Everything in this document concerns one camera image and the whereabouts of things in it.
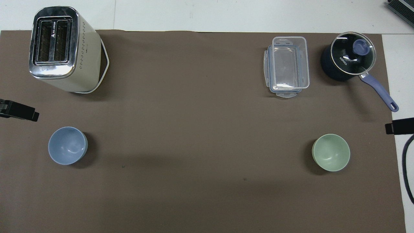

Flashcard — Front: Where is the green bowl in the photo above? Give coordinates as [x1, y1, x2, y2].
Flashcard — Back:
[312, 134, 351, 172]

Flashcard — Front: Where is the blue bowl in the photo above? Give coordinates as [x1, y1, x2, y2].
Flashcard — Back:
[48, 126, 88, 165]

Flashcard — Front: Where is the clear container lid blue seal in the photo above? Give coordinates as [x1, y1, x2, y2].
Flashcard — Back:
[263, 45, 303, 99]

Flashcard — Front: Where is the clear plastic food container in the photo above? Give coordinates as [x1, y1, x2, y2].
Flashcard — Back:
[271, 36, 310, 91]

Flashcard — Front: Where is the silver two-slot toaster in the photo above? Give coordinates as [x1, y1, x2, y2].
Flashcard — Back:
[29, 6, 102, 93]

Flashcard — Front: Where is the glass pot lid purple knob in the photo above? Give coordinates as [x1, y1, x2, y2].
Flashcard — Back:
[330, 32, 377, 76]

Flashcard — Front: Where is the dark grey ribbed box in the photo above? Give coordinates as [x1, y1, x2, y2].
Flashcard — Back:
[387, 0, 414, 20]

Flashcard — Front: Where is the white power cord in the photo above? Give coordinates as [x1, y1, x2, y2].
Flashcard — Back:
[72, 39, 110, 94]

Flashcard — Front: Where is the dark blue saucepan purple handle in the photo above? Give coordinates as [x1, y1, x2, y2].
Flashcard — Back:
[321, 32, 399, 113]

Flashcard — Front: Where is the black cable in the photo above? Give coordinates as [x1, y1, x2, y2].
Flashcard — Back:
[402, 134, 414, 205]

